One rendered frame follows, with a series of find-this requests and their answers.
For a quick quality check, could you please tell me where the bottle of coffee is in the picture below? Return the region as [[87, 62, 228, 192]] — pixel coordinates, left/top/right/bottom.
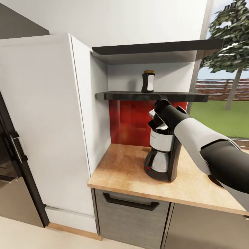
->
[[141, 70, 155, 93]]

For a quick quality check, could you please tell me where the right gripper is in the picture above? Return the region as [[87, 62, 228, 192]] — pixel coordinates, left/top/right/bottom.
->
[[148, 116, 164, 130]]

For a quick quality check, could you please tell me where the paper coffee filter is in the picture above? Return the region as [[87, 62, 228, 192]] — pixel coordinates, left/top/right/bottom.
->
[[157, 123, 168, 130]]

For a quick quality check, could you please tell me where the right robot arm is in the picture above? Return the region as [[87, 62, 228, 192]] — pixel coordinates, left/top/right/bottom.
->
[[148, 98, 249, 213]]

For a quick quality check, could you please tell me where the electric kettle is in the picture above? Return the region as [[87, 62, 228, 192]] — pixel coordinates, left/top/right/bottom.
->
[[208, 175, 223, 187]]

